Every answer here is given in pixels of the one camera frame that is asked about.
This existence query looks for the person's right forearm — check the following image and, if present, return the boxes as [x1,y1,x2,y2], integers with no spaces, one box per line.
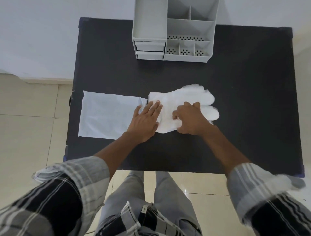
[201,125,252,177]

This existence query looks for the person's left forearm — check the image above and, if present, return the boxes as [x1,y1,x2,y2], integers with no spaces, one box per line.
[94,131,147,181]

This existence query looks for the grey plastic desk organizer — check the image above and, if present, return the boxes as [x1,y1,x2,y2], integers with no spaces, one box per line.
[131,0,220,63]

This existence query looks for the grey trousers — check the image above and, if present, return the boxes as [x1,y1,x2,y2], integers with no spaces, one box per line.
[96,170,202,236]

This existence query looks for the grey organizer drawer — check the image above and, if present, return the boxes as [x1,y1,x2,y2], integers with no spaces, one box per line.
[136,51,165,60]
[134,41,166,52]

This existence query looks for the person's right hand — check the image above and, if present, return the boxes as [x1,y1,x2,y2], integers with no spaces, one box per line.
[172,101,215,136]

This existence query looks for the grey plaid shirt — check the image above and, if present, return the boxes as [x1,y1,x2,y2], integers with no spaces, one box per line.
[0,156,311,236]

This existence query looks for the white paper sheet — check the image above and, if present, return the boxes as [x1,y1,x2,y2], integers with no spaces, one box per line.
[77,90,148,140]

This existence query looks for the person's left hand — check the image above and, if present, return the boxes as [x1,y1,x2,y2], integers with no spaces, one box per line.
[126,101,163,144]

